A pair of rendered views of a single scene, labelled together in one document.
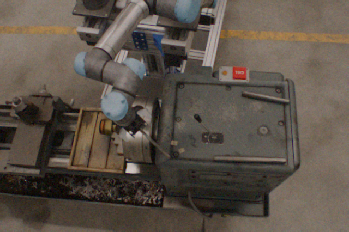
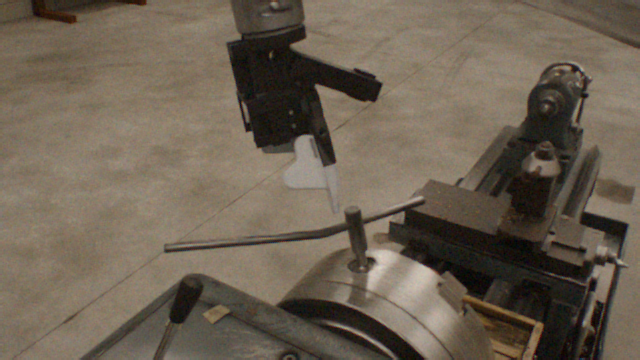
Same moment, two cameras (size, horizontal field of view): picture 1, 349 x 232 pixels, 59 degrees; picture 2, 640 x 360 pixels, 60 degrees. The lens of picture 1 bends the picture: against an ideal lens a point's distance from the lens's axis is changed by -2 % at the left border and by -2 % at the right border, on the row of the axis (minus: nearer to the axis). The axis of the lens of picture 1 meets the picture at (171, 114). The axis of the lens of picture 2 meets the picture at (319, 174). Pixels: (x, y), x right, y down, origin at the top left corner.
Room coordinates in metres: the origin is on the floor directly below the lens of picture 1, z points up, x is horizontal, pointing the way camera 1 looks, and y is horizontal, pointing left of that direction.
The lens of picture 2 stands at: (0.68, -0.40, 1.71)
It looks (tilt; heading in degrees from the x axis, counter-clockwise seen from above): 30 degrees down; 108
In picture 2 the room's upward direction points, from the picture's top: straight up
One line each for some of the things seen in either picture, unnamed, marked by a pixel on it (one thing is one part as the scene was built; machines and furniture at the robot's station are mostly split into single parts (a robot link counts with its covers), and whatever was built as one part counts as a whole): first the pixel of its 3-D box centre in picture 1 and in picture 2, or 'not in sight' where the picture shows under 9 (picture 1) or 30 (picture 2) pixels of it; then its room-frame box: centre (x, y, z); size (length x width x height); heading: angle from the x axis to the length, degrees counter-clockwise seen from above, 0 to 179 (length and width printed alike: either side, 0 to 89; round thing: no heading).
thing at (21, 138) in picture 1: (32, 128); (499, 224); (0.75, 0.77, 0.95); 0.43 x 0.17 x 0.05; 166
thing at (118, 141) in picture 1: (122, 145); not in sight; (0.52, 0.25, 1.09); 0.12 x 0.11 x 0.05; 166
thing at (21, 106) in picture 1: (18, 103); (542, 162); (0.81, 0.75, 1.13); 0.08 x 0.08 x 0.03
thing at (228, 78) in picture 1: (233, 77); not in sight; (0.70, -0.31, 1.23); 0.13 x 0.08 x 0.05; 76
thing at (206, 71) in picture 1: (202, 74); not in sight; (0.73, -0.17, 1.24); 0.09 x 0.08 x 0.03; 76
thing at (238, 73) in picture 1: (239, 73); not in sight; (0.70, -0.33, 1.26); 0.06 x 0.06 x 0.02; 76
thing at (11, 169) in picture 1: (28, 133); (495, 230); (0.75, 0.82, 0.90); 0.47 x 0.30 x 0.06; 166
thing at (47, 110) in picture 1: (36, 114); (526, 221); (0.81, 0.72, 0.99); 0.20 x 0.10 x 0.05; 76
